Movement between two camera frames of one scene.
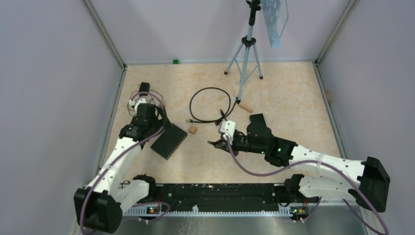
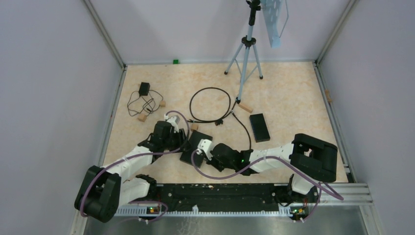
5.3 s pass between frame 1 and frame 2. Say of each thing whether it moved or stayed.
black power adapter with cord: stayed
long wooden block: stayed
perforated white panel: stayed
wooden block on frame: stayed
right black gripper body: moved
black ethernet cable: moved
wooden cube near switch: stayed
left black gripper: moved
